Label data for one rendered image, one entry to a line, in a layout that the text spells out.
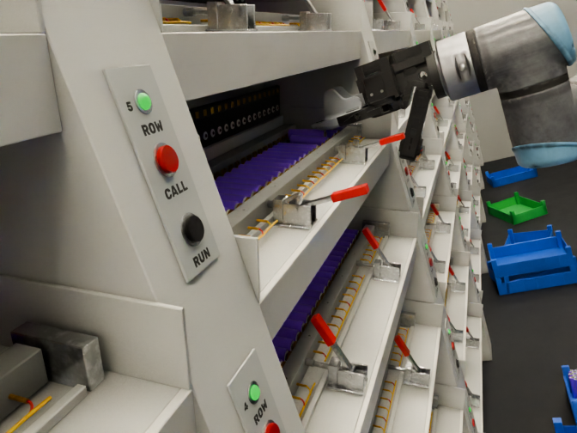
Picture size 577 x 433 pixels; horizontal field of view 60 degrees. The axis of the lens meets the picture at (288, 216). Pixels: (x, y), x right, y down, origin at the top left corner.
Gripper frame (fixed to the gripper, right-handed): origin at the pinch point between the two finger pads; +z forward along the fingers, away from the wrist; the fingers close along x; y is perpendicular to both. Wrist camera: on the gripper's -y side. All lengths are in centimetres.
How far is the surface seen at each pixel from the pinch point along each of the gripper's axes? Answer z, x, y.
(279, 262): -7.3, 45.0, -6.1
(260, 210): -3.6, 37.9, -2.9
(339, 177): -5.8, 18.1, -5.5
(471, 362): -3, -52, -82
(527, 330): -18, -96, -100
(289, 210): -6.1, 36.9, -3.9
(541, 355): -20, -80, -100
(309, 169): -3.6, 21.8, -2.9
